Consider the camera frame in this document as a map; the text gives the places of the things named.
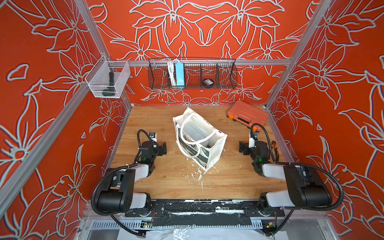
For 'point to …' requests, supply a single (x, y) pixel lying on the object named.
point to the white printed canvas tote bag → (207, 156)
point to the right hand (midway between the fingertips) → (248, 139)
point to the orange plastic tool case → (248, 114)
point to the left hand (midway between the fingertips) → (157, 141)
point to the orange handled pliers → (274, 146)
